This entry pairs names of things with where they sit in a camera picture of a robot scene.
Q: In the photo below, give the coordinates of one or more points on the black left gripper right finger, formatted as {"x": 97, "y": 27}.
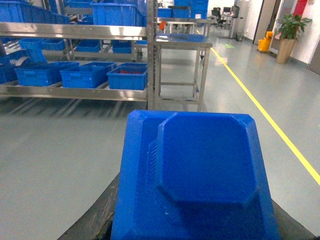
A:
{"x": 288, "y": 227}

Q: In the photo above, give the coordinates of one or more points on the grey trash bin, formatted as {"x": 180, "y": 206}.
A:
{"x": 239, "y": 37}

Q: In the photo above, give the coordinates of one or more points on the blue bin middle shelf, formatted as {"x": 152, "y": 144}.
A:
{"x": 87, "y": 76}

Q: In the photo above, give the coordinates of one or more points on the stainless steel side table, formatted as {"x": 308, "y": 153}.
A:
{"x": 180, "y": 69}

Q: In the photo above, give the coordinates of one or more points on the blue block part with knob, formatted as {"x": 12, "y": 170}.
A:
{"x": 192, "y": 176}

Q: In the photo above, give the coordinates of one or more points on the blue bin left shelf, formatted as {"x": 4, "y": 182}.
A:
{"x": 44, "y": 74}

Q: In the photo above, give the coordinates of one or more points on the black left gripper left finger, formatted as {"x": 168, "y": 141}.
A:
{"x": 96, "y": 223}

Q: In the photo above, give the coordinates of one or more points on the yellow floor line tape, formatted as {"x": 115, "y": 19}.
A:
{"x": 283, "y": 99}

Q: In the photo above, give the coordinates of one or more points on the potted plant in tan pot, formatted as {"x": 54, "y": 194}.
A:
{"x": 288, "y": 33}

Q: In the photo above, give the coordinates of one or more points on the large blue bin upper shelf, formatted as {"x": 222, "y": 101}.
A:
{"x": 106, "y": 13}

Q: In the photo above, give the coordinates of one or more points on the blue bin with red parts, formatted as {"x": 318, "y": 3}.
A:
{"x": 128, "y": 77}

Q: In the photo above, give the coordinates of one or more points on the yellow mop bucket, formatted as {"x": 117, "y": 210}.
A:
{"x": 264, "y": 44}

